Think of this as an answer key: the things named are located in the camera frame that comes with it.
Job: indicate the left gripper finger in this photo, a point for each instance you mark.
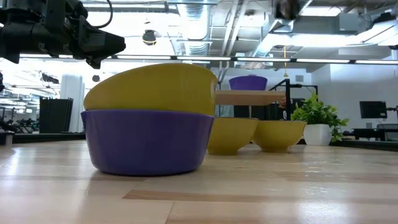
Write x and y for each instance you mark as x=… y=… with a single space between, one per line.
x=102 y=43

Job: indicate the yellow ceramic bowl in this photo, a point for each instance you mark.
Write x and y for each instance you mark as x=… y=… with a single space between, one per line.
x=231 y=137
x=149 y=90
x=280 y=135

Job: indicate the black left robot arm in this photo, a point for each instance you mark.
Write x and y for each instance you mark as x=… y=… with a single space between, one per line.
x=7 y=39

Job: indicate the ceiling light strip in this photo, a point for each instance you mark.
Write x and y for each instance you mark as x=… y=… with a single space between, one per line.
x=202 y=58
x=323 y=60
x=376 y=62
x=143 y=57
x=262 y=59

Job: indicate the black ceiling dome device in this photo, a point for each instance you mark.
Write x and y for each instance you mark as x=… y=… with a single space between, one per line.
x=149 y=37

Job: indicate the white room column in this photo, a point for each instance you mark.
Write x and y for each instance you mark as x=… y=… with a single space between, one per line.
x=73 y=93

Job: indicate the yellow hanging pendant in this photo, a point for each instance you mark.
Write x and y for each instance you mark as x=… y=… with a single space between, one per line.
x=285 y=74

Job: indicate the wooden shelf board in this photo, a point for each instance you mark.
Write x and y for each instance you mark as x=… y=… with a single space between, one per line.
x=248 y=97

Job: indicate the person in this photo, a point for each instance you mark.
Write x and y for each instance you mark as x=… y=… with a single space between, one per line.
x=282 y=109

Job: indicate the green potted plant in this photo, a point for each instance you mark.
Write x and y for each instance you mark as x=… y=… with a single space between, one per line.
x=314 y=112

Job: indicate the white plant pot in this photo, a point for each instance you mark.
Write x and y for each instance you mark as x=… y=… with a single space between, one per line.
x=317 y=135

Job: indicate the black computer monitor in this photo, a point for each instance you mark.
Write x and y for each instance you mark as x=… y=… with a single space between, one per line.
x=373 y=109

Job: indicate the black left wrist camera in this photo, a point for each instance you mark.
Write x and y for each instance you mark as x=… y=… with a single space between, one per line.
x=66 y=11

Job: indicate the grey wall vent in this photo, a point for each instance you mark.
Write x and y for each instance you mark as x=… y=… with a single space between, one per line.
x=299 y=78

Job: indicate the silver spiral ceiling duct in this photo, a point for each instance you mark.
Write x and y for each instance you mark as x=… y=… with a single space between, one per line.
x=194 y=46

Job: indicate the small white post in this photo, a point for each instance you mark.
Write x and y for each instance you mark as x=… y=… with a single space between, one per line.
x=9 y=140

